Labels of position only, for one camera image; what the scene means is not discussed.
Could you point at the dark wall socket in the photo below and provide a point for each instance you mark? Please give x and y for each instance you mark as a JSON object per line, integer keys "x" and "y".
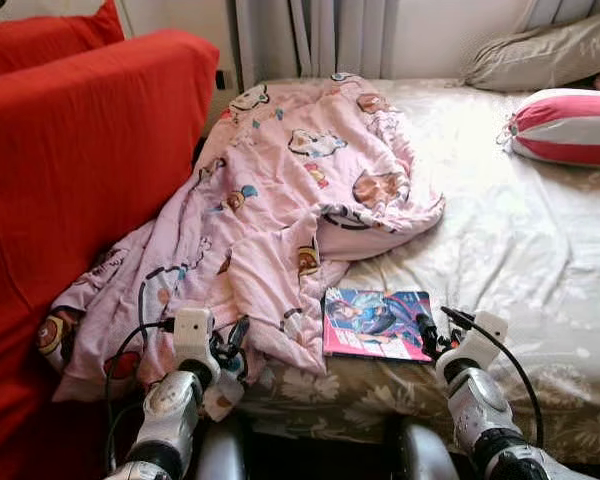
{"x": 222, "y": 80}

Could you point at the large red fabric cushion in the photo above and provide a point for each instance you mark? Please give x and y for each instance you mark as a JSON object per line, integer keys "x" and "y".
{"x": 40, "y": 40}
{"x": 70, "y": 180}

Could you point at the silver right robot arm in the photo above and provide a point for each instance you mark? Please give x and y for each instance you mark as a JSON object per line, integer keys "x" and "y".
{"x": 480, "y": 410}

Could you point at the bed with beige floral sheet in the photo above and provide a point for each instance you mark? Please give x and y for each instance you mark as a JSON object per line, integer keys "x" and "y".
{"x": 520, "y": 250}

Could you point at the blue pink comic magazine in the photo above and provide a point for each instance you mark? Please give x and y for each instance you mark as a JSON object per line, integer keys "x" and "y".
{"x": 375, "y": 320}

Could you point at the pink cartoon print blanket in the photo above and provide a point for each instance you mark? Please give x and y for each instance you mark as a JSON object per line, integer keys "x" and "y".
{"x": 280, "y": 190}

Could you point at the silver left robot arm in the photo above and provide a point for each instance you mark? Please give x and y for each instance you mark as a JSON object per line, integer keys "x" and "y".
{"x": 165, "y": 415}

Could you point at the red white striped bolster pillow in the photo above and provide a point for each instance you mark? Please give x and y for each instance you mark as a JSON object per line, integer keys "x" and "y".
{"x": 570, "y": 130}

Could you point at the grey left robot leg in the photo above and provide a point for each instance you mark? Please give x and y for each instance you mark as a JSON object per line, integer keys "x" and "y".
{"x": 220, "y": 455}

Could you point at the grey right robot leg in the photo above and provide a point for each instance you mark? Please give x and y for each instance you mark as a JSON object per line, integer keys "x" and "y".
{"x": 425, "y": 455}

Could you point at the grey robot leg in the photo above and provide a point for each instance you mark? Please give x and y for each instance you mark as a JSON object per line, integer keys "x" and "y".
{"x": 220, "y": 455}
{"x": 425, "y": 455}

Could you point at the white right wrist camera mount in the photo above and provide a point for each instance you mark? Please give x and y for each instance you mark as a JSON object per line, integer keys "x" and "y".
{"x": 485, "y": 330}

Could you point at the beige pillow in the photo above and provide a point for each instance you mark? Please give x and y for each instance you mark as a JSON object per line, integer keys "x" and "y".
{"x": 550, "y": 55}

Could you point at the grey pleated curtain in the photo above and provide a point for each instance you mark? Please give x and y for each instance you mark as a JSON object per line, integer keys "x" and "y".
{"x": 315, "y": 40}
{"x": 580, "y": 12}

